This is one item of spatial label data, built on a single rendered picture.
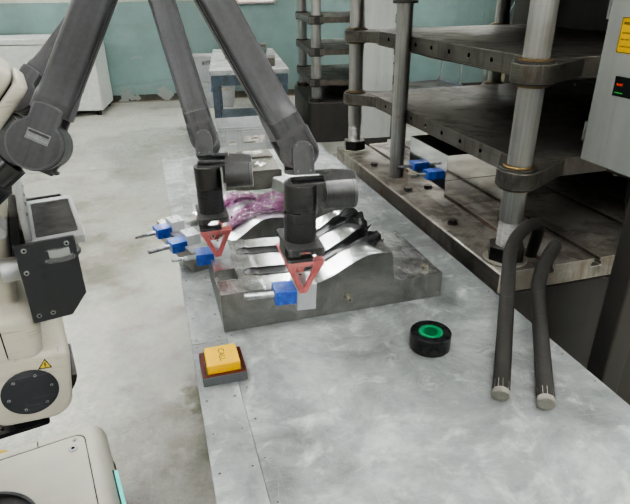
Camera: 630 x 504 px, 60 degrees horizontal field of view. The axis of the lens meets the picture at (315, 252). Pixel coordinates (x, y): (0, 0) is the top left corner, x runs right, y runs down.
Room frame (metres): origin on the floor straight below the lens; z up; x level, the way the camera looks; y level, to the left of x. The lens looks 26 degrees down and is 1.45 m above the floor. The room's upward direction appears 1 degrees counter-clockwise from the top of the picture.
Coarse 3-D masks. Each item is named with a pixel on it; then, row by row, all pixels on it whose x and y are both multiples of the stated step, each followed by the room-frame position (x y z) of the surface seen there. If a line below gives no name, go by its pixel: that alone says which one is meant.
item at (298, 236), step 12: (288, 216) 0.88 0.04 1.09; (300, 216) 0.87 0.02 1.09; (312, 216) 0.88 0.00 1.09; (288, 228) 0.88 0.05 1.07; (300, 228) 0.87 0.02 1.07; (312, 228) 0.88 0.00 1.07; (288, 240) 0.88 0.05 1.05; (300, 240) 0.87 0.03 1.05; (312, 240) 0.88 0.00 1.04; (288, 252) 0.84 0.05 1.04; (300, 252) 0.84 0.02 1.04
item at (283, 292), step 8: (304, 272) 0.92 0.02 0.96; (288, 280) 0.91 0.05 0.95; (304, 280) 0.89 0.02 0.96; (272, 288) 0.89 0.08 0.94; (280, 288) 0.88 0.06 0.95; (288, 288) 0.88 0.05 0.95; (296, 288) 0.88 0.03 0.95; (312, 288) 0.88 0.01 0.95; (248, 296) 0.86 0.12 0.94; (256, 296) 0.87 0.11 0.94; (264, 296) 0.87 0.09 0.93; (272, 296) 0.88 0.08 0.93; (280, 296) 0.86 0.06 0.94; (288, 296) 0.87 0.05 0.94; (296, 296) 0.87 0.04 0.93; (304, 296) 0.87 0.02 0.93; (312, 296) 0.88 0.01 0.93; (280, 304) 0.86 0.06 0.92; (296, 304) 0.87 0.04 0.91; (304, 304) 0.87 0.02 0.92; (312, 304) 0.88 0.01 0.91
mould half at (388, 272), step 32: (320, 224) 1.25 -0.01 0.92; (352, 224) 1.20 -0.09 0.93; (256, 256) 1.13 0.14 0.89; (352, 256) 1.06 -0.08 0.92; (384, 256) 1.05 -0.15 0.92; (416, 256) 1.18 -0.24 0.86; (224, 288) 0.98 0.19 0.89; (256, 288) 0.98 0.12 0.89; (320, 288) 1.01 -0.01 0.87; (352, 288) 1.03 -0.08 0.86; (384, 288) 1.05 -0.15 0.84; (416, 288) 1.08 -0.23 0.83; (224, 320) 0.95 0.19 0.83; (256, 320) 0.97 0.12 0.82; (288, 320) 0.99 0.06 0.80
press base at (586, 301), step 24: (552, 288) 1.27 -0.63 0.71; (576, 288) 1.29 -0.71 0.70; (600, 288) 1.32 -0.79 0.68; (528, 312) 1.25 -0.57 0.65; (552, 312) 1.28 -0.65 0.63; (576, 312) 1.30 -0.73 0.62; (600, 312) 1.32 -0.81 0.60; (552, 336) 1.28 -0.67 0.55; (576, 336) 1.31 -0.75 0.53; (576, 360) 1.31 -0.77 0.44; (624, 384) 1.37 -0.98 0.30
